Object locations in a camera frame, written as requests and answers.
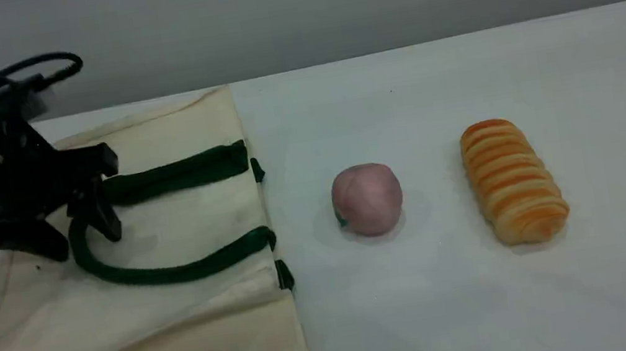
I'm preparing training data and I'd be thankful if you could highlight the cream canvas bag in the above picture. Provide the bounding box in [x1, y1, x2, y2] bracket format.
[0, 79, 311, 351]

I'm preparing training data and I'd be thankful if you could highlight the black looped cable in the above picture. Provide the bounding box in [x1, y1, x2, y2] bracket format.
[0, 47, 87, 95]

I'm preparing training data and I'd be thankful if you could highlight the long ridged golden bread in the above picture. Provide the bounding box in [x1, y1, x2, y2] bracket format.
[457, 109, 575, 253]

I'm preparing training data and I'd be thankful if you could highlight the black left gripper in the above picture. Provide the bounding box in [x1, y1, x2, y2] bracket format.
[0, 58, 134, 273]

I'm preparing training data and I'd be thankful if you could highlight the pink peach with green leaf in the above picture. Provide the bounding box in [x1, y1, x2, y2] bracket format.
[327, 158, 409, 242]

